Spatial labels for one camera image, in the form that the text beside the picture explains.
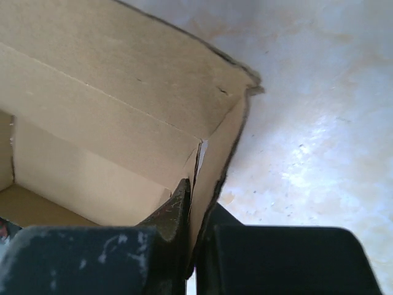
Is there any brown cardboard box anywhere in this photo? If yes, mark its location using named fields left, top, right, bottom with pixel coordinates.
left=1, top=1, right=261, bottom=261

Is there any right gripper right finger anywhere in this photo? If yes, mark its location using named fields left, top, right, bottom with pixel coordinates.
left=196, top=205, right=246, bottom=294

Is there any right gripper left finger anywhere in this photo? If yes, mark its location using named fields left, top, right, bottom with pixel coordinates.
left=139, top=178, right=191, bottom=280

